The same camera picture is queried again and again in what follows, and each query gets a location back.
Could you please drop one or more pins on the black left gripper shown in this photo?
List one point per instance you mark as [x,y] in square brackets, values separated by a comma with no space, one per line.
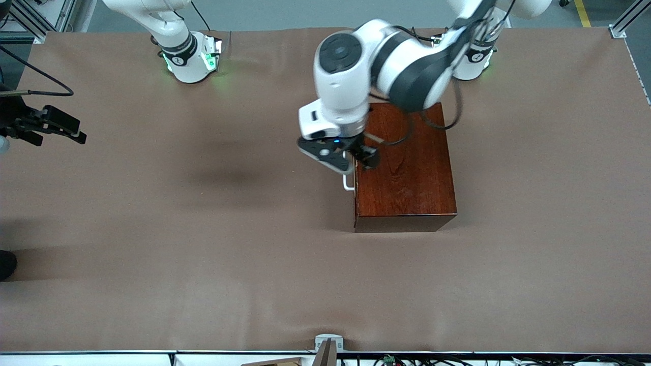
[364,152]

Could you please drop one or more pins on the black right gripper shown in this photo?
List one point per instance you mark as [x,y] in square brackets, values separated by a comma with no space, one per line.
[19,122]

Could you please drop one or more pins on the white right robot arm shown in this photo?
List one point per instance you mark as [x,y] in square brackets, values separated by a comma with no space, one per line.
[183,56]

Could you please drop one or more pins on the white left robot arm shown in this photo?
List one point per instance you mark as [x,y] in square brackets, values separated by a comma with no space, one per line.
[341,91]

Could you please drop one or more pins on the dark wooden drawer cabinet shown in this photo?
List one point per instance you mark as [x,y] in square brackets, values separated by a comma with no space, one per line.
[407,193]

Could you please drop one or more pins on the black round object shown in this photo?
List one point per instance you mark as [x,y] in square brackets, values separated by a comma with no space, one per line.
[6,265]

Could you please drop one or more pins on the brown table cover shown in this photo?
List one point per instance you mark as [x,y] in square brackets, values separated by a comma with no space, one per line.
[254,284]

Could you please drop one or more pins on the tan wooden board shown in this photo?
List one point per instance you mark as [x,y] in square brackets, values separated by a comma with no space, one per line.
[274,362]

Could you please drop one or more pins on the grey aluminium frame rack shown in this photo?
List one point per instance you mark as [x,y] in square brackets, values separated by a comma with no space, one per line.
[56,12]

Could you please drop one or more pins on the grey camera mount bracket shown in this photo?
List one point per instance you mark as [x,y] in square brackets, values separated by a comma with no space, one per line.
[328,339]

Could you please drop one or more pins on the white table edge rail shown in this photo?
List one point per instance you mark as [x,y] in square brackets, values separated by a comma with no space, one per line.
[101,360]

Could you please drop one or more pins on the aluminium frame profile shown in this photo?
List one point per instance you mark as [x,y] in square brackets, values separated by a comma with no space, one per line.
[630,18]

